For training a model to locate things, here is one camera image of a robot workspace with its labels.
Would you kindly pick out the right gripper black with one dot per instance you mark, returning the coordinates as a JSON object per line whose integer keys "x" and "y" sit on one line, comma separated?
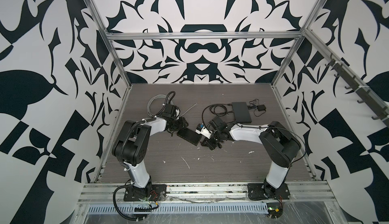
{"x": 208, "y": 144}

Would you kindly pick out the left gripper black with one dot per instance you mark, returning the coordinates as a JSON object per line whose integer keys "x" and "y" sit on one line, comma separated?
{"x": 183, "y": 124}

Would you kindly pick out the black network switch box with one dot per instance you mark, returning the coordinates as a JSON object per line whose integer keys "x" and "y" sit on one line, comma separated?
{"x": 241, "y": 112}

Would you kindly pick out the black wall power adapter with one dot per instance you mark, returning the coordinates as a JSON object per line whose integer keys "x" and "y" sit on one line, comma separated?
{"x": 259, "y": 109}

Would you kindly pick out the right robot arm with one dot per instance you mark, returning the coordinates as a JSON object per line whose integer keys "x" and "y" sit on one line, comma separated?
{"x": 281, "y": 145}

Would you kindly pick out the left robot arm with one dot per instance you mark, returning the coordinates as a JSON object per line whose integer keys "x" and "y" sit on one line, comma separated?
{"x": 131, "y": 146}

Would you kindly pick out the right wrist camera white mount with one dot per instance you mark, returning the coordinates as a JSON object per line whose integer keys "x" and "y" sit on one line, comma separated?
{"x": 202, "y": 130}

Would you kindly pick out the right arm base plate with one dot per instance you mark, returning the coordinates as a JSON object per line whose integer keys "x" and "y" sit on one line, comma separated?
{"x": 264, "y": 191}

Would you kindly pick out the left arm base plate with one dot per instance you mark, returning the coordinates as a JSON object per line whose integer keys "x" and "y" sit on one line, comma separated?
{"x": 151, "y": 192}

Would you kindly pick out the white slotted cable duct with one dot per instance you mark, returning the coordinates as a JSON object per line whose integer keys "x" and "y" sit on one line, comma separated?
{"x": 182, "y": 208}

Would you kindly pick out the front aluminium rail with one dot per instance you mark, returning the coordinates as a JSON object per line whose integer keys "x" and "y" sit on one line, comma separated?
{"x": 101, "y": 193}

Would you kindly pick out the aluminium frame crossbar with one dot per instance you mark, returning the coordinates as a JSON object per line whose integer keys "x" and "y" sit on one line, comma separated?
{"x": 201, "y": 35}

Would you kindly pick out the wall hook rack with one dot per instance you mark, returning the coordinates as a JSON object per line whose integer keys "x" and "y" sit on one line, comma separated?
{"x": 356, "y": 85}

